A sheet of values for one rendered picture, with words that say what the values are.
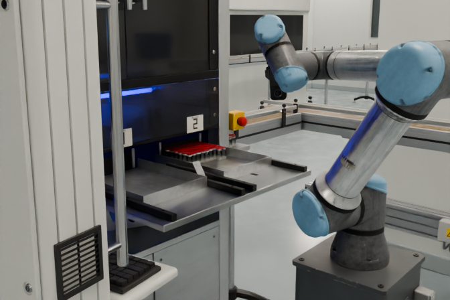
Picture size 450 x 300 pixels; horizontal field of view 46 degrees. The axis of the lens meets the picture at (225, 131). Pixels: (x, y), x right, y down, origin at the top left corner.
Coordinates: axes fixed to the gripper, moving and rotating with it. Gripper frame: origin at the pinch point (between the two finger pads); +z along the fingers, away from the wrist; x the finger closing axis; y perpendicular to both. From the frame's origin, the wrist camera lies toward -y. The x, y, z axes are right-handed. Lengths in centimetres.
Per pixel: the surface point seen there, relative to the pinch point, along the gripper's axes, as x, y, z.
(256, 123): 22, 10, 77
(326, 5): 12, 467, 812
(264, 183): 7.9, -28.7, 14.8
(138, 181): 48, -29, 7
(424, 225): -52, -32, 104
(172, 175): 39.1, -26.0, 13.6
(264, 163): 10.6, -18.6, 30.5
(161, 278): 25, -59, -31
